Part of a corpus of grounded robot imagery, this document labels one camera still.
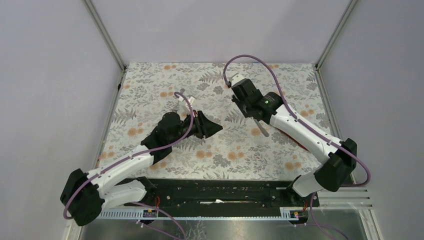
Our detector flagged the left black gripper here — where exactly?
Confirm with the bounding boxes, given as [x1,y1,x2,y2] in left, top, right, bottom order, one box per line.
[168,110,223,145]

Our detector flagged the silver knife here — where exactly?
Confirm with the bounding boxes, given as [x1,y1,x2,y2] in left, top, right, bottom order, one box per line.
[253,118,270,137]

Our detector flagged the dark red cloth napkin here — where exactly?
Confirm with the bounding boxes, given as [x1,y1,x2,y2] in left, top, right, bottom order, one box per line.
[279,130,308,151]

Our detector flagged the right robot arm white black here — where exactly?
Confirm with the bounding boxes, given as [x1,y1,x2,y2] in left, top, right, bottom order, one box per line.
[230,74,357,206]

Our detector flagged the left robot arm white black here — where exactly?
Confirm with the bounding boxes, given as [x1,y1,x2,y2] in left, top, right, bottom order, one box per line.
[60,111,223,226]

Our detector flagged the floral patterned tablecloth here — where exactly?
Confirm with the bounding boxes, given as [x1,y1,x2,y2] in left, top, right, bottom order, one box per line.
[97,62,330,181]

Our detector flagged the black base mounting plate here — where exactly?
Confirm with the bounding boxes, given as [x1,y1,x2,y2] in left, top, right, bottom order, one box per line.
[136,176,321,216]

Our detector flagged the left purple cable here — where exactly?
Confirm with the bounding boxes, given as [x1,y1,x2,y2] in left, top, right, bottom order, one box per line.
[62,91,196,240]

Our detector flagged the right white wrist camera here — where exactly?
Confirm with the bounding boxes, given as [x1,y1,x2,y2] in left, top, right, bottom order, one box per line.
[229,73,246,88]

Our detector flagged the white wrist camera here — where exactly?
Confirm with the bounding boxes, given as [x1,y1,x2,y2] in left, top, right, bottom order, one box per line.
[182,96,196,107]
[229,73,246,88]

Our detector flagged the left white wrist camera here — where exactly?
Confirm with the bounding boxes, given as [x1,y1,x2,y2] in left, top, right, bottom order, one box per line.
[182,96,196,107]

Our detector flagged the slotted cable duct rail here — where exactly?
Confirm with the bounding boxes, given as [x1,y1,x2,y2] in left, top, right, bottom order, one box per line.
[97,207,307,222]

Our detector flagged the left aluminium frame post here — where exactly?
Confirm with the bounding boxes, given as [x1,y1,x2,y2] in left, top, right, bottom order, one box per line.
[82,0,127,71]

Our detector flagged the aluminium frame post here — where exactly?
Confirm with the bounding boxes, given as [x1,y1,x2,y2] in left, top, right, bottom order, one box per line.
[315,0,359,69]
[82,0,127,71]

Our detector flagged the right aluminium frame post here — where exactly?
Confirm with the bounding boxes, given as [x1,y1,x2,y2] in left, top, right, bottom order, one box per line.
[315,0,359,69]

